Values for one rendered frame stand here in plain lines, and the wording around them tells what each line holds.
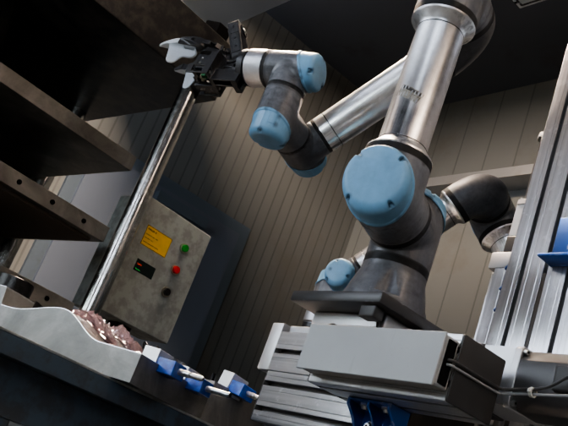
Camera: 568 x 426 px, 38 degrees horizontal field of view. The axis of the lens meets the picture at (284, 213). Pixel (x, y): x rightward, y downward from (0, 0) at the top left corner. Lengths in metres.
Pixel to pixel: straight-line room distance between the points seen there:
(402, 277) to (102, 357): 0.56
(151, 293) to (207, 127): 2.27
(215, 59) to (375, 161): 0.47
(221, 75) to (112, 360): 0.58
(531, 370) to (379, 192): 0.36
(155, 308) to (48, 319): 1.10
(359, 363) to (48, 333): 0.72
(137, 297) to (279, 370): 1.28
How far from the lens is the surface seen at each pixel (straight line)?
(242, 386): 1.76
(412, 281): 1.38
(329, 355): 1.17
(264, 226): 5.00
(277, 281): 5.04
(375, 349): 1.11
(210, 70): 1.63
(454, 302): 4.57
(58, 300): 2.46
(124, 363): 1.51
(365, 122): 1.60
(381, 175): 1.29
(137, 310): 2.68
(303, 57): 1.54
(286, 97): 1.51
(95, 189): 4.39
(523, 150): 4.83
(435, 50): 1.44
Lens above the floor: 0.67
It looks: 20 degrees up
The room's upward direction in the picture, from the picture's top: 21 degrees clockwise
